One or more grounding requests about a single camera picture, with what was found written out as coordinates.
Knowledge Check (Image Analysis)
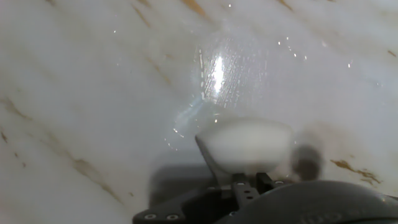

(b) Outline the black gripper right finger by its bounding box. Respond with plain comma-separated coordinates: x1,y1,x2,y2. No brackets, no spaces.
256,172,285,194

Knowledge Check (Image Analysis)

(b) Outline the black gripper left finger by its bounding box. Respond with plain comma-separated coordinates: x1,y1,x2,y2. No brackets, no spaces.
132,172,261,224

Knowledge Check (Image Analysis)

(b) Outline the white sponge block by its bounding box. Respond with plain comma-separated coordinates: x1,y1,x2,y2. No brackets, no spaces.
195,116,295,187

